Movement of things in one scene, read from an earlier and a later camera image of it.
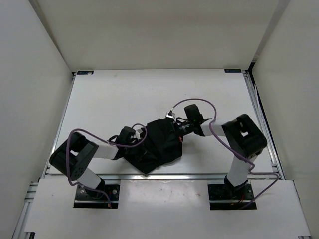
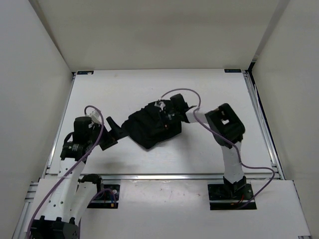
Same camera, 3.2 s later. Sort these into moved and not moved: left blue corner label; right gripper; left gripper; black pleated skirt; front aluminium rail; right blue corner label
Moved: left gripper; black pleated skirt; right gripper
Not moved: right blue corner label; left blue corner label; front aluminium rail
